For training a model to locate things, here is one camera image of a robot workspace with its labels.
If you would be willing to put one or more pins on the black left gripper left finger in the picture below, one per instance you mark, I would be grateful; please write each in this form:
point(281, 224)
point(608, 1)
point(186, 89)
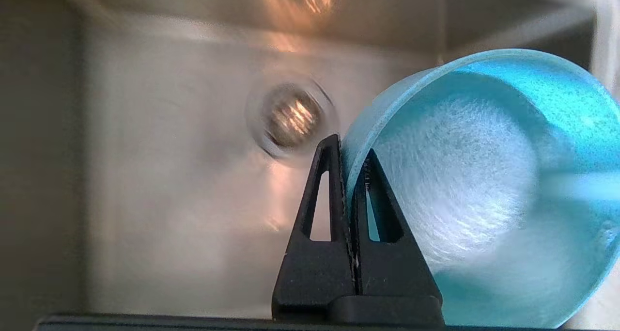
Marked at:
point(315, 273)

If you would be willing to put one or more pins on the round metal drain strainer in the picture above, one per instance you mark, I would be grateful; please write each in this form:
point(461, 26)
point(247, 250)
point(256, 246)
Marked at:
point(290, 118)

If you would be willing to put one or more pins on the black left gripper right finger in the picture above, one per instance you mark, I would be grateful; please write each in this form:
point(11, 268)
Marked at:
point(392, 273)

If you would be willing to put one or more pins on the teal bowl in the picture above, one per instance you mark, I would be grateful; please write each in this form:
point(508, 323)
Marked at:
point(484, 176)

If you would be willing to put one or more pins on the stainless steel sink basin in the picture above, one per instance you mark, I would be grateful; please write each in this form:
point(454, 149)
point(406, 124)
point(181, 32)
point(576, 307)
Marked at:
point(169, 176)

